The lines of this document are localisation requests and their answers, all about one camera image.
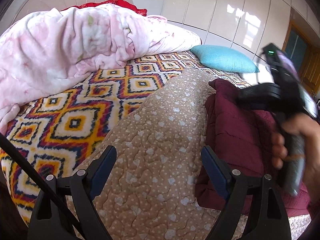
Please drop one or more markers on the person's right hand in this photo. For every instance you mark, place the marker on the person's right hand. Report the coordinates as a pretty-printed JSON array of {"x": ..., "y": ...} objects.
[{"x": 310, "y": 145}]

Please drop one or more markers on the wooden door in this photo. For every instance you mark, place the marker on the wooden door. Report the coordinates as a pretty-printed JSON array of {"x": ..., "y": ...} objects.
[{"x": 303, "y": 55}]

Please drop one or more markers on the pink floral duvet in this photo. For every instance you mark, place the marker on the pink floral duvet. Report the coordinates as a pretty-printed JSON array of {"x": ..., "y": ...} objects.
[{"x": 62, "y": 55}]

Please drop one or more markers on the diamond patterned blanket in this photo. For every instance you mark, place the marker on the diamond patterned blanket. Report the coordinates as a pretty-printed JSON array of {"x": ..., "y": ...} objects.
[{"x": 70, "y": 120}]

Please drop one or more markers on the beige dotted quilt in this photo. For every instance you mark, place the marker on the beige dotted quilt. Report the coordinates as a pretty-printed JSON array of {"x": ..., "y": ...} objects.
[{"x": 160, "y": 155}]

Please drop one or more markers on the maroon puffer jacket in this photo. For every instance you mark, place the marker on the maroon puffer jacket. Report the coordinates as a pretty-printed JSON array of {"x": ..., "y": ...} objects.
[{"x": 240, "y": 130}]

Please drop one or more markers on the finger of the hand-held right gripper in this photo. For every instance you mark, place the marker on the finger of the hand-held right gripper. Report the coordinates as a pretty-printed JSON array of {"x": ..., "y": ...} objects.
[{"x": 260, "y": 93}]

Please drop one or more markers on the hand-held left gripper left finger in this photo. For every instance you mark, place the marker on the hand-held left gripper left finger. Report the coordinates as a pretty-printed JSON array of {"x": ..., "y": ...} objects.
[{"x": 100, "y": 175}]

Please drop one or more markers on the red cloth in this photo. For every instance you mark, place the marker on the red cloth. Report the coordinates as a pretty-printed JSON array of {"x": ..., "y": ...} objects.
[{"x": 120, "y": 5}]

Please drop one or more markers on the turquoise pillow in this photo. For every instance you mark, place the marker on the turquoise pillow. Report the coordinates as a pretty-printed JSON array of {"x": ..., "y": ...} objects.
[{"x": 225, "y": 57}]

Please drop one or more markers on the white glossy wardrobe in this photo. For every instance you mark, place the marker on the white glossy wardrobe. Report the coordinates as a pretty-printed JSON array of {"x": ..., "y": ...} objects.
[{"x": 225, "y": 10}]

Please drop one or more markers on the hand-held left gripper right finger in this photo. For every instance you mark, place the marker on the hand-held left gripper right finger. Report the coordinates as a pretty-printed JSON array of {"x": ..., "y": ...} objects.
[{"x": 216, "y": 175}]

